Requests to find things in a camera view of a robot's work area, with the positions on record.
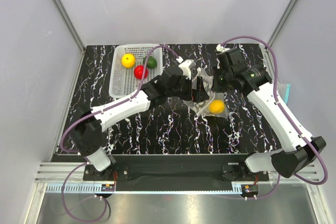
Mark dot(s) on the spare clear zip bags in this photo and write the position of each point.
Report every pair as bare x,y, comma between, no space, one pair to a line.
284,90

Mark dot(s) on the yellow orange fruit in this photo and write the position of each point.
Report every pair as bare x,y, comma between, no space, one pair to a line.
128,61

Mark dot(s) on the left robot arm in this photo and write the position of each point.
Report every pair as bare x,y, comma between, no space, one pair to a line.
86,131

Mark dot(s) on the clear dotted zip bag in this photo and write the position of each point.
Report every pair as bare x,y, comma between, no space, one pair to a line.
206,102

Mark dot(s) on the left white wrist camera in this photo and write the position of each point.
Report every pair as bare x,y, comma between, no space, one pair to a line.
186,66

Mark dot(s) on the white perforated plastic basket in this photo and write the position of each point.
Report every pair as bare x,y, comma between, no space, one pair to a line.
122,80

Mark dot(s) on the aluminium frame post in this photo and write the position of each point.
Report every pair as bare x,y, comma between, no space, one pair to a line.
67,21
286,14

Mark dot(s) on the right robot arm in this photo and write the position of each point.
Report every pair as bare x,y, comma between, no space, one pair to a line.
299,147

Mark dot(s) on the white slotted cable duct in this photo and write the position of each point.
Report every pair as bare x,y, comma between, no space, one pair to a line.
125,188

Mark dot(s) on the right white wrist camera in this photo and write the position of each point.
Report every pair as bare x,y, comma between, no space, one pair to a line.
221,49

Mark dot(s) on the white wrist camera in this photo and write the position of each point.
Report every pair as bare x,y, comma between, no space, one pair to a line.
221,49
186,66

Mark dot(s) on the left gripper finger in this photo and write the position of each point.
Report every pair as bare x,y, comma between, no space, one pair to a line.
202,94
194,95

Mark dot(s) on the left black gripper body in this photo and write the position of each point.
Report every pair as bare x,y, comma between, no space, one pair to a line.
184,91

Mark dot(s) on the right aluminium frame post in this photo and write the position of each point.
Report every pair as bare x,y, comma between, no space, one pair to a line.
286,14

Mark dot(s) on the green lime fruit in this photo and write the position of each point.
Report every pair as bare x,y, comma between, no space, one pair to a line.
151,62

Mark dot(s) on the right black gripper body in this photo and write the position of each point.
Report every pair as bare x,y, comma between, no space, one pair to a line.
221,83

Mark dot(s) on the red apple fruit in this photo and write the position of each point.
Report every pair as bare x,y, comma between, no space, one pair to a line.
140,71

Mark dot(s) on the yellow lemon fruit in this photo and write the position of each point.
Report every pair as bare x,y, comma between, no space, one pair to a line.
216,107

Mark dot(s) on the left aluminium frame post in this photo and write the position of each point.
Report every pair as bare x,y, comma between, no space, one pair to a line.
67,21

